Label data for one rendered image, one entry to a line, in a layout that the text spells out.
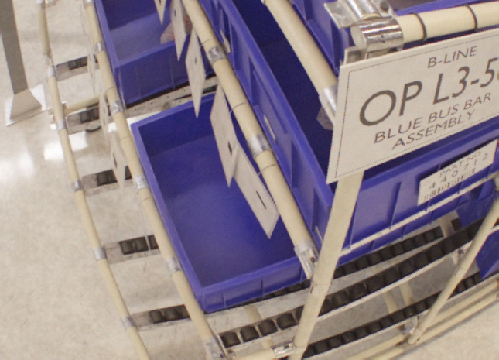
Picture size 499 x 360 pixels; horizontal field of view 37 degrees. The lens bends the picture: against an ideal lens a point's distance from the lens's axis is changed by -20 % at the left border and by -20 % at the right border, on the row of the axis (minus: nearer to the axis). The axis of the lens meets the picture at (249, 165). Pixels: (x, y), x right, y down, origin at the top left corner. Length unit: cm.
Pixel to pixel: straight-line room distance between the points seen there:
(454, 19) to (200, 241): 97
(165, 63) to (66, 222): 90
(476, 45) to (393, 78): 13
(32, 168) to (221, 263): 115
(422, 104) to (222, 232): 83
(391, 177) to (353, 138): 25
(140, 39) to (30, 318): 97
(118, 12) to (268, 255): 70
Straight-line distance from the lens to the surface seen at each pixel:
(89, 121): 218
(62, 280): 248
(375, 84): 84
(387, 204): 126
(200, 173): 175
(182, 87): 187
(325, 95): 99
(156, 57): 174
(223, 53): 150
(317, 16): 99
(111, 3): 205
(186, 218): 170
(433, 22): 83
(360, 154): 95
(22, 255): 254
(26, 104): 276
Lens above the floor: 225
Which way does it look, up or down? 60 degrees down
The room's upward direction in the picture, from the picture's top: 3 degrees clockwise
